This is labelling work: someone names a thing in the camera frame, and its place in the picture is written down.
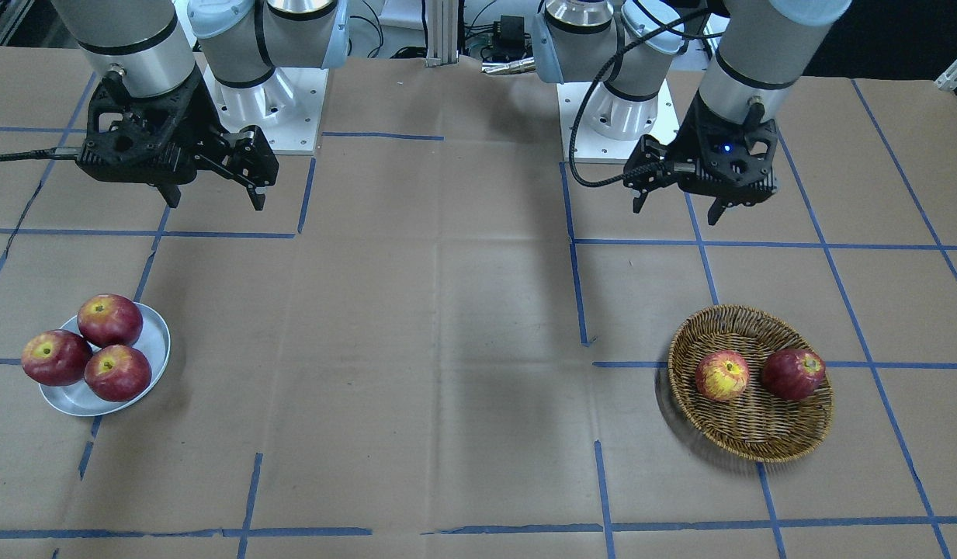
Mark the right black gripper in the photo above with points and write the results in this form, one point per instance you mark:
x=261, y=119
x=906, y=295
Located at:
x=207, y=124

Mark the yellow red apple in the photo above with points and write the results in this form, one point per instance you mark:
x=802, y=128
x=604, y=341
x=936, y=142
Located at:
x=722, y=376

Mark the dark red apple in basket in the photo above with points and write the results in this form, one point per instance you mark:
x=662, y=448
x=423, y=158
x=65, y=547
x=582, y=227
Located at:
x=793, y=374

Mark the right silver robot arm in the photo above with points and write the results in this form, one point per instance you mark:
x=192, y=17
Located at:
x=241, y=42

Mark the aluminium frame post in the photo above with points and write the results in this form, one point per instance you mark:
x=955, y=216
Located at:
x=442, y=28

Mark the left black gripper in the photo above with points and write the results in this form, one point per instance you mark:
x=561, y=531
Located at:
x=674, y=142

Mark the light blue plate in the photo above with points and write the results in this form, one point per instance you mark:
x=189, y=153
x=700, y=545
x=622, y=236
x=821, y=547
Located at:
x=78, y=400

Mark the red apple on plate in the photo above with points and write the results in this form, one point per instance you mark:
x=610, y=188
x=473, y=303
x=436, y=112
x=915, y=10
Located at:
x=56, y=358
x=118, y=373
x=107, y=319

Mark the brown wicker basket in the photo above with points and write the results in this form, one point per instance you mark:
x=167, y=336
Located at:
x=756, y=425

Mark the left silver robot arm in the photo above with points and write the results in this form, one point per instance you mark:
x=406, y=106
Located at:
x=622, y=50

